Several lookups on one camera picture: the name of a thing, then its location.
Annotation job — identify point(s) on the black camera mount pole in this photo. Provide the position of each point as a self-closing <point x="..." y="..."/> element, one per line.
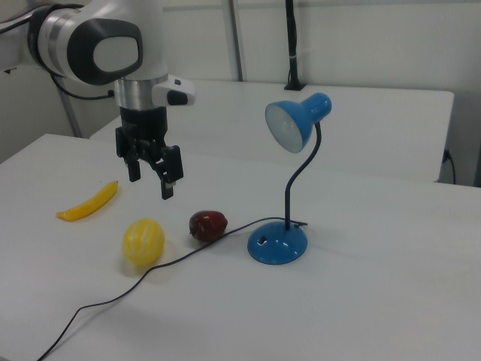
<point x="292" y="37"/>

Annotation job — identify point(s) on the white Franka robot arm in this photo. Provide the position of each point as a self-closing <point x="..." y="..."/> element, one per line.
<point x="56" y="30"/>

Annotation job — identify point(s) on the white adjoining table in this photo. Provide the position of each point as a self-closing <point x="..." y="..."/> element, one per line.
<point x="376" y="124"/>

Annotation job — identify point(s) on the yellow plastic banana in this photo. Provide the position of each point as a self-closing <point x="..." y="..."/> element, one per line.
<point x="94" y="201"/>

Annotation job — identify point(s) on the dark red plastic apple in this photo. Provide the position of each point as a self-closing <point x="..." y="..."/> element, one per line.
<point x="208" y="225"/>

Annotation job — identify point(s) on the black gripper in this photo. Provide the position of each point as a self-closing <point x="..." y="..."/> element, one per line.
<point x="143" y="124"/>

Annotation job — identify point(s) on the yellow striped plastic melon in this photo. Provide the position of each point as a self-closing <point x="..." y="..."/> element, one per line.
<point x="143" y="242"/>

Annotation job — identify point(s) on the blue gooseneck desk lamp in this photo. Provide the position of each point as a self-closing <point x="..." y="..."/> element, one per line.
<point x="278" y="246"/>

